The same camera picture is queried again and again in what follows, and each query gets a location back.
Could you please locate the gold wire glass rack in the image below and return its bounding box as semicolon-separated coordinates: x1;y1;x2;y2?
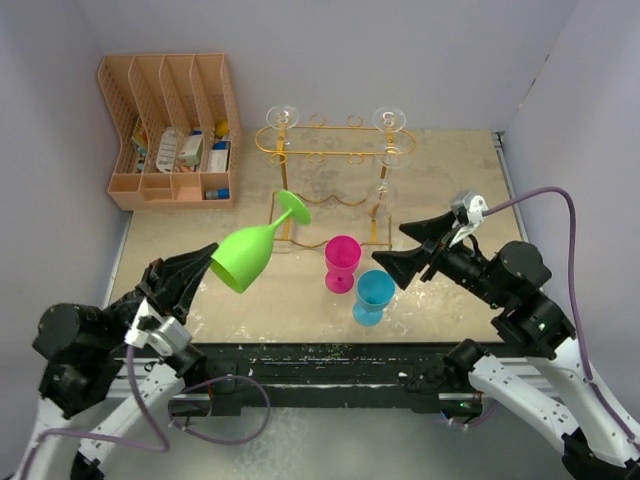
255;116;417;249

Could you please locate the tall clear flute glass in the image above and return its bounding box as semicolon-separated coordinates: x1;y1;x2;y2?
372;107;406;147

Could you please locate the white paper card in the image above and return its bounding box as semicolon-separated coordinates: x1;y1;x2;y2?
155;127;177;173

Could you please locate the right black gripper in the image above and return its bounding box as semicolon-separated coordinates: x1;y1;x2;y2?
371;208;507;306

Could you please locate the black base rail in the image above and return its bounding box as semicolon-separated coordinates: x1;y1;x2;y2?
169;343;489;418

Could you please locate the yellow bottle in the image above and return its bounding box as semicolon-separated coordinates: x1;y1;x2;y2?
215;120;230;137

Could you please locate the colourful booklet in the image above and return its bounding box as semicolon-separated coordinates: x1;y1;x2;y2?
130;117;149;173

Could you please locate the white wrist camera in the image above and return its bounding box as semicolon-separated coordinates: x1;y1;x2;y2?
124;299;192;357
449;190;489;246

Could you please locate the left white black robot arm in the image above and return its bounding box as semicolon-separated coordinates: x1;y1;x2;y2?
14;243;218;479

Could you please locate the white blue box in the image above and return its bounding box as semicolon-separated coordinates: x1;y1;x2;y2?
207;140;231;173

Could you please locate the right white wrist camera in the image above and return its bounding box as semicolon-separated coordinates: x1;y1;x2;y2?
449;190;489;246

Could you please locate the green plastic goblet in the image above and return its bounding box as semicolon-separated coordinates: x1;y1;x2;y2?
210;190;311;294

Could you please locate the blue capped small bottle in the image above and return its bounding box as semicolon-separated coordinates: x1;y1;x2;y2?
204;189;230;200

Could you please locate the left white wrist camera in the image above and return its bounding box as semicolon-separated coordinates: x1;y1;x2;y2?
124;299;192;357

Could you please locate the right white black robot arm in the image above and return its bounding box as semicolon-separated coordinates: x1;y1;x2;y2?
372;213;639;479

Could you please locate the blue plastic goblet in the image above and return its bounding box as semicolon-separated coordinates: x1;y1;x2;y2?
352;270;395;327

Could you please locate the white medicine box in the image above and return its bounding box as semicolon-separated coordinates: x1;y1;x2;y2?
178;131;204;167

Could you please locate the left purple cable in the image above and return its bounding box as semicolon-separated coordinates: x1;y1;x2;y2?
17;344;171;480

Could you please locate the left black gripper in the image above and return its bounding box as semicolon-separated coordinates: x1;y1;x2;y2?
95;240;220;352

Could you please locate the short clear wine glass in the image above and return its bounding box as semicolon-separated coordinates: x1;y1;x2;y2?
365;144;410;220

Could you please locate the peach plastic file organizer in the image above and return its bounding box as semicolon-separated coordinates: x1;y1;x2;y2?
97;53;242;211

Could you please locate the pink plastic goblet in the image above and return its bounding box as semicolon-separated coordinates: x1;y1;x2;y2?
324;235;362;294

